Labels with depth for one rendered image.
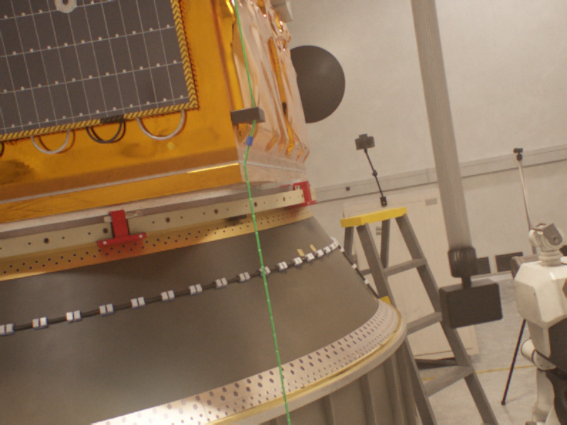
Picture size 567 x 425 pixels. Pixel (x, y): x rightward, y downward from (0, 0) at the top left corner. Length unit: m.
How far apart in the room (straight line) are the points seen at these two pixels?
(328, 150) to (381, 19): 1.94
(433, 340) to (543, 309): 4.01
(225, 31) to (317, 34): 8.36
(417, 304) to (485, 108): 4.67
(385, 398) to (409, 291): 3.66
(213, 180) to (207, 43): 0.32
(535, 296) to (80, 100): 1.32
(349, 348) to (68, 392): 0.81
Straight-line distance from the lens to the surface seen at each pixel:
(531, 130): 10.18
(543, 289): 2.06
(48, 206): 1.81
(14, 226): 2.02
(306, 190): 2.41
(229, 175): 1.66
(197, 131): 1.68
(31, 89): 1.78
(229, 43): 1.74
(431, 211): 5.90
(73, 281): 1.95
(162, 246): 1.99
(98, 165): 1.75
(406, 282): 5.94
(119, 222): 1.93
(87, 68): 1.73
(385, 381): 2.34
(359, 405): 2.17
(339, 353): 2.09
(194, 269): 1.98
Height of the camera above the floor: 1.71
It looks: 3 degrees down
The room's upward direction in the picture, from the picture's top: 10 degrees counter-clockwise
